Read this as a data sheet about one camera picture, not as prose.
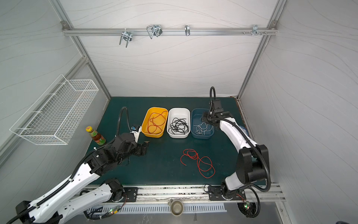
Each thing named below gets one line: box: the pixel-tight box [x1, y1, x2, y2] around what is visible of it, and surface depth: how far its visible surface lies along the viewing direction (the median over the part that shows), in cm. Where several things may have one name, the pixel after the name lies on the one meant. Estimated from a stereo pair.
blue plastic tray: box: [190, 108, 215, 140], surface depth 101 cm
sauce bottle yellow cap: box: [85, 126, 107, 146], surface depth 86 cm
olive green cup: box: [167, 199, 184, 217], surface depth 70 cm
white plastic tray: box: [166, 107, 191, 139], surface depth 103 cm
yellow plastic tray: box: [141, 106, 169, 139], surface depth 106 cm
